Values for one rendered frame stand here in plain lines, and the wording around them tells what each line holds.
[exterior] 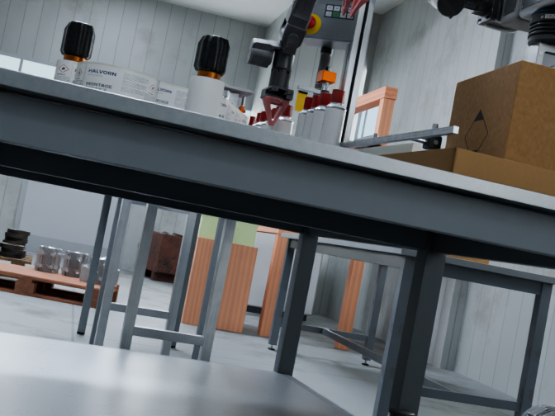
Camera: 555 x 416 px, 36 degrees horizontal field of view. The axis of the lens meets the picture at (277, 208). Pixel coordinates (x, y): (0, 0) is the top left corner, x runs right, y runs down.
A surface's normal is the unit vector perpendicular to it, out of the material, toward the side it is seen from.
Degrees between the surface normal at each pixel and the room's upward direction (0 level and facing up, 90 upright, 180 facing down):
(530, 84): 90
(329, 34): 90
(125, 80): 90
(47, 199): 90
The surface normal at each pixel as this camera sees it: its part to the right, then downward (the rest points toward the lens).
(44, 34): 0.23, 0.00
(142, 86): 0.71, 0.11
